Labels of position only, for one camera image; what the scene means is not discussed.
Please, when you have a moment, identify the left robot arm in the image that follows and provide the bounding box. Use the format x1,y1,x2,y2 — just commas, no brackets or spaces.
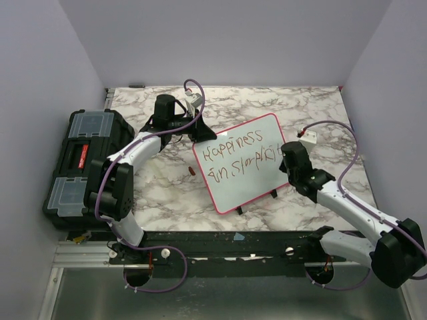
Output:
83,89,217,263

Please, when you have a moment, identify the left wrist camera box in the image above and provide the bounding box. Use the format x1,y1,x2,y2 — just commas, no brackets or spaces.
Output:
185,90,203,117

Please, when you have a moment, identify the black whiteboard clip right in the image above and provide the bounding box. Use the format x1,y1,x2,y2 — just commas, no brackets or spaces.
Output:
270,189,278,199

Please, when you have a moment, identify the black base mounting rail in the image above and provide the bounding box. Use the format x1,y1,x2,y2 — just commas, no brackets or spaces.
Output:
108,231,344,283

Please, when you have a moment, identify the black plastic toolbox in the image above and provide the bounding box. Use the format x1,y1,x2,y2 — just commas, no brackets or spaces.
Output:
42,109,135,231

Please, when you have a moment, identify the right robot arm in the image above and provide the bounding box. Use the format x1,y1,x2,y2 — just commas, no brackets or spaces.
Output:
280,141,426,289

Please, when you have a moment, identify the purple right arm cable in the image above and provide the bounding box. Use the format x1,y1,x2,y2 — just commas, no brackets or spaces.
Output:
298,120,427,290

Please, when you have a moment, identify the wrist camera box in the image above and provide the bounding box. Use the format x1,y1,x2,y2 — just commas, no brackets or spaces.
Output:
185,90,203,117
298,130,318,154

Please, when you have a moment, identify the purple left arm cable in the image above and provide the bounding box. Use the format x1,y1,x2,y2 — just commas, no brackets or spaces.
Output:
93,79,206,294

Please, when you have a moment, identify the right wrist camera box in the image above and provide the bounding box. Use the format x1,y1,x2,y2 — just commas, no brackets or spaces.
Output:
298,130,318,154

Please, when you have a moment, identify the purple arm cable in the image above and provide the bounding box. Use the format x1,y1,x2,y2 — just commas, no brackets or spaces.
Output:
298,120,427,290
93,79,206,294

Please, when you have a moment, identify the pink framed whiteboard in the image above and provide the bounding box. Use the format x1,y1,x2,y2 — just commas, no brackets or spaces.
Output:
192,113,288,215

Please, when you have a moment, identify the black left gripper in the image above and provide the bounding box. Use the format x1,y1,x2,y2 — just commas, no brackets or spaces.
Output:
169,109,217,143

